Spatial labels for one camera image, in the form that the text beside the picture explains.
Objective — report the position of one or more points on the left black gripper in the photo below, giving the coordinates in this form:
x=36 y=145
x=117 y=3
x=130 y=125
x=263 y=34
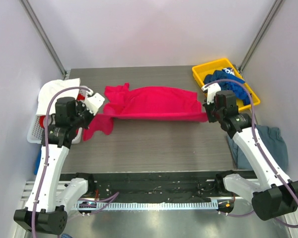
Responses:
x=87 y=118

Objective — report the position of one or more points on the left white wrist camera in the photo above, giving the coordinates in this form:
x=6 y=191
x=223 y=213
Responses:
x=93 y=102

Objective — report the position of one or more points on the white t shirt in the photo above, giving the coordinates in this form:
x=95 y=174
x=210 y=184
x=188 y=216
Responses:
x=50 y=88

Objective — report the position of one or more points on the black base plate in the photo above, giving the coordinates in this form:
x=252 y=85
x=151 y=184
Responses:
x=155 y=187

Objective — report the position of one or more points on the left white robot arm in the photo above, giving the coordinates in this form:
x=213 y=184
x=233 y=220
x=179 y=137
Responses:
x=46 y=211

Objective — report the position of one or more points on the white slotted cable duct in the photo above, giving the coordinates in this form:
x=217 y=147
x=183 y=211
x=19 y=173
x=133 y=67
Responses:
x=80 y=206

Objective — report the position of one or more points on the white plastic basket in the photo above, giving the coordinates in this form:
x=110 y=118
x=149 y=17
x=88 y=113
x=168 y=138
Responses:
x=35 y=132

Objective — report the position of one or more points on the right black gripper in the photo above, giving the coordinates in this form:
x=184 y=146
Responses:
x=210 y=114

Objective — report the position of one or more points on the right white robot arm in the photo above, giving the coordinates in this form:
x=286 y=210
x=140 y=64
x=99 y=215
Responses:
x=275 y=194

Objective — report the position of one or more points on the grey-blue t shirt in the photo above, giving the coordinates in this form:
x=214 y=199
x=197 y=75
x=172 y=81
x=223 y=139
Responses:
x=271 y=137

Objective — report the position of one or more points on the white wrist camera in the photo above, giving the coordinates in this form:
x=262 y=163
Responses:
x=93 y=102
x=211 y=91

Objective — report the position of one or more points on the pink t shirt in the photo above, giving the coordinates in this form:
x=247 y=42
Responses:
x=147 y=103

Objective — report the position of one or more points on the yellow plastic tray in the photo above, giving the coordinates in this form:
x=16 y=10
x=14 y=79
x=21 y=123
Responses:
x=224 y=69

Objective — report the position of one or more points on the blue cloth at left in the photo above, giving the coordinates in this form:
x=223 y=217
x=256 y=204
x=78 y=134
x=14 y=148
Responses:
x=37 y=163

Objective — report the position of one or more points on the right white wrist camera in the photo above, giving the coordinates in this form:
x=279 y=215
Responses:
x=211 y=91

